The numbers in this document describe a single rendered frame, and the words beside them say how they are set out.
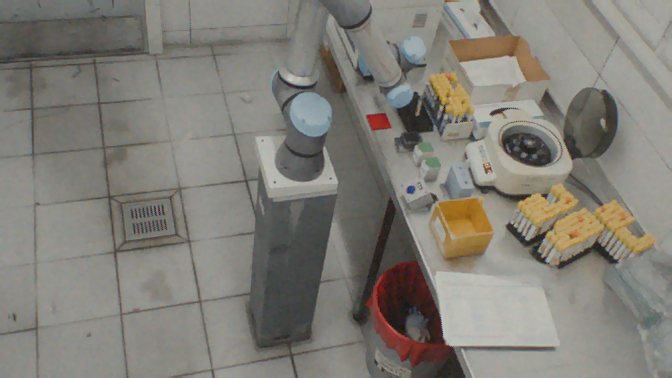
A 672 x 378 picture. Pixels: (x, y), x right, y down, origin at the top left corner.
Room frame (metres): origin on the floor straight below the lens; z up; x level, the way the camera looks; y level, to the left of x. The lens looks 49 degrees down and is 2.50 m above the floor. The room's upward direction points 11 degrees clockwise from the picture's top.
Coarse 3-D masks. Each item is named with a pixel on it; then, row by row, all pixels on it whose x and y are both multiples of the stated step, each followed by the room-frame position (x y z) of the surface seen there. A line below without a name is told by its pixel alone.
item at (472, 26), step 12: (468, 0) 2.49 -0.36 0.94; (444, 12) 2.42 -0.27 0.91; (456, 12) 2.40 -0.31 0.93; (468, 12) 2.39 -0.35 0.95; (444, 24) 2.40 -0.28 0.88; (456, 24) 2.33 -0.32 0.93; (468, 24) 2.35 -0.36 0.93; (480, 24) 2.35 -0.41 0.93; (456, 36) 2.31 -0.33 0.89; (468, 36) 2.26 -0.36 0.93; (480, 36) 2.28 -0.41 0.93
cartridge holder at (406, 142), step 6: (402, 132) 1.72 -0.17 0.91; (408, 132) 1.72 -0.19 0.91; (414, 132) 1.73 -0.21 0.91; (396, 138) 1.71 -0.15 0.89; (402, 138) 1.70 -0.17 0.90; (408, 138) 1.72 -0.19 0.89; (414, 138) 1.73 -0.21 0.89; (420, 138) 1.72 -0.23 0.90; (396, 144) 1.69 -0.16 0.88; (402, 144) 1.69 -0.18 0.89; (408, 144) 1.67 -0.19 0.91; (414, 144) 1.68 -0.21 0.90; (402, 150) 1.67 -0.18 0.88; (408, 150) 1.67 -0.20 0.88
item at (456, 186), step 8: (456, 168) 1.54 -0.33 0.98; (464, 168) 1.55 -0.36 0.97; (448, 176) 1.55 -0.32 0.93; (456, 176) 1.51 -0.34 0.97; (464, 176) 1.51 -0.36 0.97; (440, 184) 1.55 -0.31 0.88; (448, 184) 1.53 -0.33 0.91; (456, 184) 1.49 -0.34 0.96; (464, 184) 1.48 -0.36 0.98; (472, 184) 1.49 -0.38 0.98; (448, 192) 1.52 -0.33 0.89; (456, 192) 1.48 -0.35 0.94; (464, 192) 1.47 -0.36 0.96
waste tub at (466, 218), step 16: (448, 208) 1.41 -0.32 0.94; (464, 208) 1.43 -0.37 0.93; (480, 208) 1.41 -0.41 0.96; (432, 224) 1.37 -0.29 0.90; (448, 224) 1.40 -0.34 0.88; (464, 224) 1.41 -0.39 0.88; (480, 224) 1.38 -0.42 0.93; (448, 240) 1.28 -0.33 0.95; (464, 240) 1.29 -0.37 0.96; (480, 240) 1.31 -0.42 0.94; (448, 256) 1.28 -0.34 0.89
